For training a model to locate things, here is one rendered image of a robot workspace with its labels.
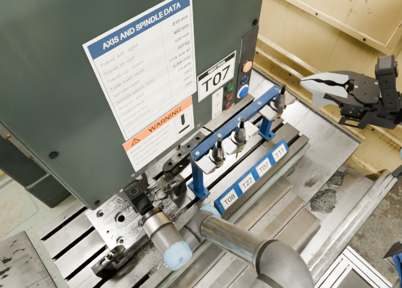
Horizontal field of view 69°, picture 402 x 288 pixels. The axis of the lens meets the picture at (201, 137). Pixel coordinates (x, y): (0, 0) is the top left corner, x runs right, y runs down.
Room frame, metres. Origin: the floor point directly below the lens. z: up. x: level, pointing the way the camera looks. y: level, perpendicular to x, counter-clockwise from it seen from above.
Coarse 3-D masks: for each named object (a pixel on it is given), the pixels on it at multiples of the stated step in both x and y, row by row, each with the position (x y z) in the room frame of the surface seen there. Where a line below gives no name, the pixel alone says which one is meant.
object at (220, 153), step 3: (216, 144) 0.50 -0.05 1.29; (222, 144) 0.50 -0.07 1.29; (216, 147) 0.49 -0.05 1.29; (219, 147) 0.49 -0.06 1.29; (222, 147) 0.49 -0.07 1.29; (213, 150) 0.50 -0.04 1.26; (216, 150) 0.49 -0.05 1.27; (219, 150) 0.48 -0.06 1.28; (222, 150) 0.49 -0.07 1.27; (213, 153) 0.49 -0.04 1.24; (216, 153) 0.48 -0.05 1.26; (219, 153) 0.48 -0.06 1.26; (222, 153) 0.49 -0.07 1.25; (213, 156) 0.49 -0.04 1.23; (216, 156) 0.48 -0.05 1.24; (219, 156) 0.48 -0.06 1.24; (222, 156) 0.48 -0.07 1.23
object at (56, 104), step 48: (0, 0) 0.23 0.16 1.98; (48, 0) 0.26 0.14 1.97; (96, 0) 0.29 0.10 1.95; (144, 0) 0.32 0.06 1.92; (192, 0) 0.37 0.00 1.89; (240, 0) 0.43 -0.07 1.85; (0, 48) 0.22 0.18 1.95; (48, 48) 0.24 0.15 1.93; (240, 48) 0.44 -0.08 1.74; (0, 96) 0.20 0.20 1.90; (48, 96) 0.22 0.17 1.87; (96, 96) 0.26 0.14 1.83; (192, 96) 0.36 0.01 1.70; (48, 144) 0.20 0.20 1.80; (96, 144) 0.24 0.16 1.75; (96, 192) 0.21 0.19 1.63
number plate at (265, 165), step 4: (264, 160) 0.61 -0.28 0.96; (268, 160) 0.61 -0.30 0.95; (260, 164) 0.59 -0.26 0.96; (264, 164) 0.59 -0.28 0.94; (268, 164) 0.60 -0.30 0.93; (256, 168) 0.57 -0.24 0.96; (260, 168) 0.57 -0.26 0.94; (264, 168) 0.58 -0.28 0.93; (268, 168) 0.58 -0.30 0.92; (260, 172) 0.56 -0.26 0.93; (264, 172) 0.56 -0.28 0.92; (260, 176) 0.55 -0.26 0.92
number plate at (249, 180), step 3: (249, 174) 0.54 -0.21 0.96; (246, 177) 0.53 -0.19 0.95; (249, 177) 0.53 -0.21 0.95; (252, 177) 0.54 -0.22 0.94; (243, 180) 0.52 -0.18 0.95; (246, 180) 0.52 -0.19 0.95; (249, 180) 0.52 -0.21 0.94; (252, 180) 0.52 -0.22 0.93; (240, 183) 0.50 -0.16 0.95; (243, 183) 0.51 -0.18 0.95; (246, 183) 0.51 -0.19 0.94; (249, 183) 0.51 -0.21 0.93; (252, 183) 0.51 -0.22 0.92; (240, 186) 0.49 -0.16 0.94; (243, 186) 0.50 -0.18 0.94; (246, 186) 0.50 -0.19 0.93; (249, 186) 0.50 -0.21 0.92; (243, 189) 0.49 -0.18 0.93; (246, 189) 0.49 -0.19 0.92; (243, 192) 0.48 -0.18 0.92
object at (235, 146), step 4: (224, 140) 0.56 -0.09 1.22; (228, 140) 0.56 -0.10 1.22; (224, 144) 0.54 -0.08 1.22; (228, 144) 0.54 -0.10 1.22; (232, 144) 0.54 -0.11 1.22; (236, 144) 0.54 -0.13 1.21; (224, 148) 0.53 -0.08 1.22; (228, 148) 0.53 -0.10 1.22; (232, 148) 0.52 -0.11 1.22; (236, 148) 0.52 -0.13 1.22; (228, 152) 0.51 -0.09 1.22; (232, 152) 0.51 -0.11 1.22; (236, 152) 0.51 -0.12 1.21
